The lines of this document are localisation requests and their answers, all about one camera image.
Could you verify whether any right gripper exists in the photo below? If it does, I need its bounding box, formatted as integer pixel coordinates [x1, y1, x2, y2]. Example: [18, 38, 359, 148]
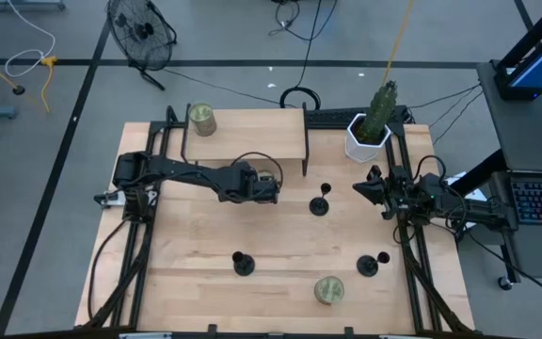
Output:
[353, 164, 412, 221]

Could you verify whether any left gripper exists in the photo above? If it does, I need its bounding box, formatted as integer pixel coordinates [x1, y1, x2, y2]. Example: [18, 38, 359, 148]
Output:
[218, 162, 282, 204]

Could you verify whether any black metal candlestick holder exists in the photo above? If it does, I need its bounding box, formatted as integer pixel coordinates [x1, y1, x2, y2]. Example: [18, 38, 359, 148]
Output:
[356, 250, 391, 278]
[231, 250, 256, 277]
[309, 182, 333, 218]

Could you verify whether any wooden shelf with black legs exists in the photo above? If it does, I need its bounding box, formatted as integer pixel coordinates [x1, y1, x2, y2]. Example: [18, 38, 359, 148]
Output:
[180, 102, 311, 178]

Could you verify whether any green cactus plant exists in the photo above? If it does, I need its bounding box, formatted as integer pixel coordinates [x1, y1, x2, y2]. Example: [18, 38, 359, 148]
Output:
[359, 79, 400, 145]

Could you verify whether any white paper sheet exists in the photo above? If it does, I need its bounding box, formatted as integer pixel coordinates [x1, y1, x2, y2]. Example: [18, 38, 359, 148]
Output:
[443, 171, 486, 202]

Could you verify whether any grey equipment cart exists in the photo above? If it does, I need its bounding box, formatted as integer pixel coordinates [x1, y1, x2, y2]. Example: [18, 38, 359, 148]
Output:
[476, 60, 542, 283]

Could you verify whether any keyboard with coloured backlight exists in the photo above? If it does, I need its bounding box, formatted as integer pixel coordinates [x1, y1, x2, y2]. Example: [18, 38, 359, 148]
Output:
[509, 180, 542, 226]

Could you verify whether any black floor fan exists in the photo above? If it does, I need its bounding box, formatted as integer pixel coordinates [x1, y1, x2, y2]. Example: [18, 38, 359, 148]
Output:
[104, 0, 179, 92]

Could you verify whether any black monitor stand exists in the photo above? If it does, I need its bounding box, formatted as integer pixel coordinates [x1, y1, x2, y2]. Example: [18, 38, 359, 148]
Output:
[492, 0, 542, 101]

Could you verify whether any thin black cable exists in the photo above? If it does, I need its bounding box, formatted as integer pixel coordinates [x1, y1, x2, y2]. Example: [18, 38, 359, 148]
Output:
[406, 84, 483, 110]

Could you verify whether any yellow hanging cable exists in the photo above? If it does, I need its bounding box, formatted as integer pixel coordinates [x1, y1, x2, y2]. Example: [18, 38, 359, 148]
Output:
[381, 0, 416, 87]

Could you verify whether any black metal rig frame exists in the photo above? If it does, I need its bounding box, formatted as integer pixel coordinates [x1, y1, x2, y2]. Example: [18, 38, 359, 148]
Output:
[75, 104, 478, 339]

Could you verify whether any black floor cable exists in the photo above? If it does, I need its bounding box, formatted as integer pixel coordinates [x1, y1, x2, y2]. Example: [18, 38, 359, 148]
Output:
[463, 230, 542, 305]

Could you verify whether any yellow cable with plug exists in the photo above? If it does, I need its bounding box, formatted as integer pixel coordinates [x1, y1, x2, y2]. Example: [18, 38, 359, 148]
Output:
[40, 55, 59, 114]

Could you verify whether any white floor cable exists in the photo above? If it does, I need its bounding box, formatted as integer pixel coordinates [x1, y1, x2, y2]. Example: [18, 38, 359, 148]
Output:
[5, 0, 57, 79]

